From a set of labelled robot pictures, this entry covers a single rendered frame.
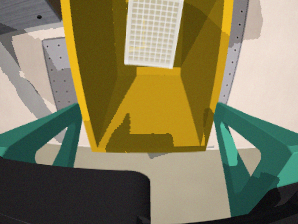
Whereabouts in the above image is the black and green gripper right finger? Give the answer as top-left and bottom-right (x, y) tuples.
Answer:
(213, 102), (298, 217)

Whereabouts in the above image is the yellow open bin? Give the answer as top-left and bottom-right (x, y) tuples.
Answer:
(61, 0), (233, 153)

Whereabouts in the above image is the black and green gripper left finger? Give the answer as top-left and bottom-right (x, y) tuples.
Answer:
(0, 103), (82, 167)

